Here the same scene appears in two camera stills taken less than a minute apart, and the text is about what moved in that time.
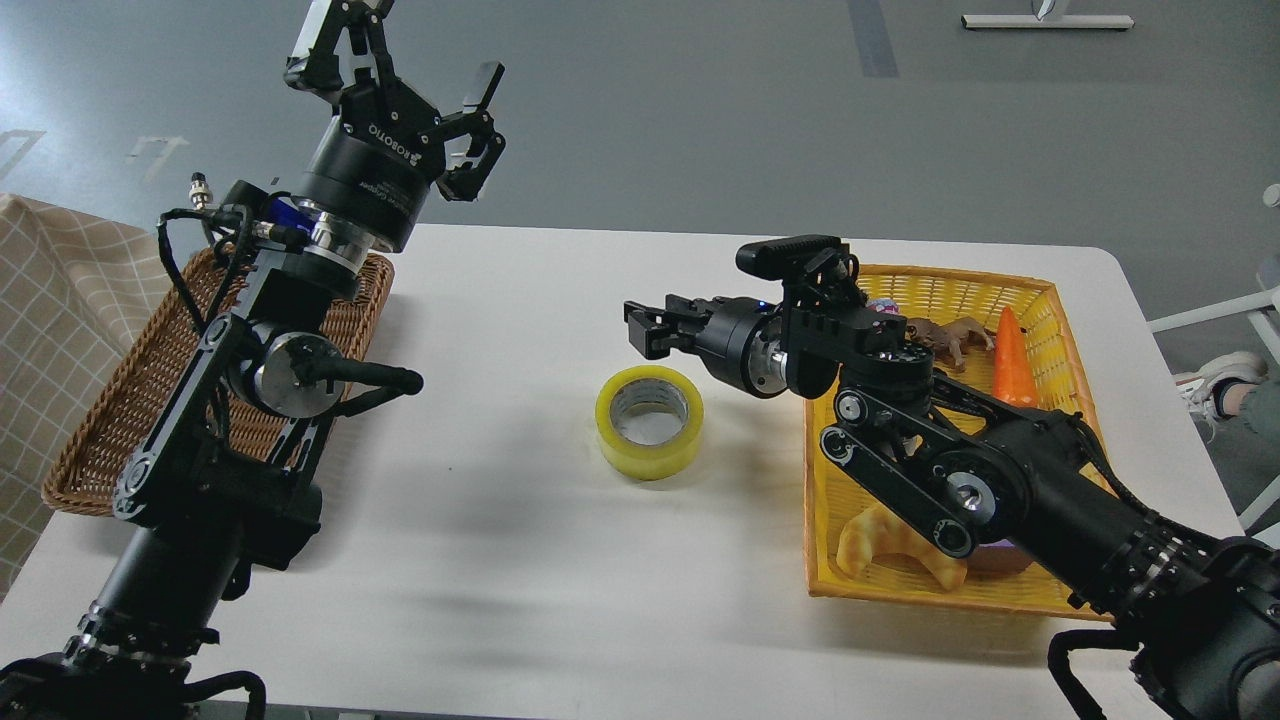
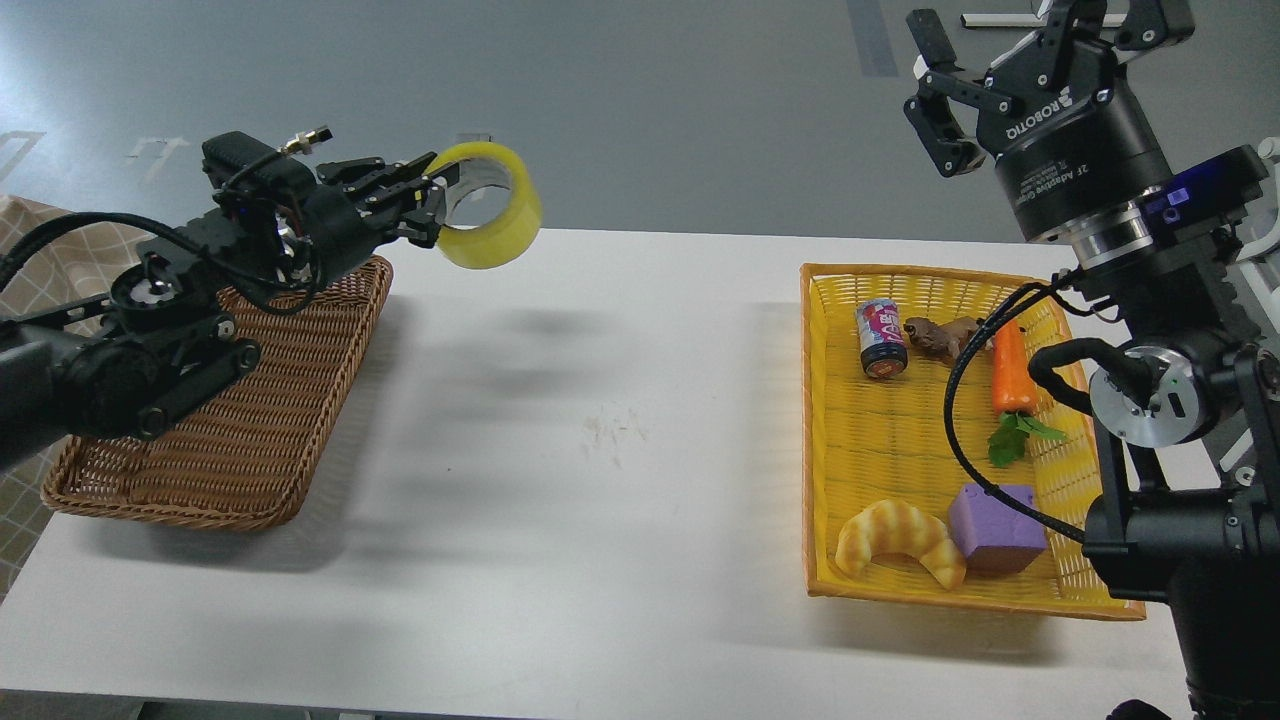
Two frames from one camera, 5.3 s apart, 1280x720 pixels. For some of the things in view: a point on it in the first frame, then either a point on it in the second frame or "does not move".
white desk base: (1031, 21) does not move
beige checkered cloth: (74, 282) does not move
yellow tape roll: (650, 422) → (483, 163)
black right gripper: (743, 341) → (1071, 149)
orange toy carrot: (1012, 380) does not move
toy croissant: (871, 533) does not move
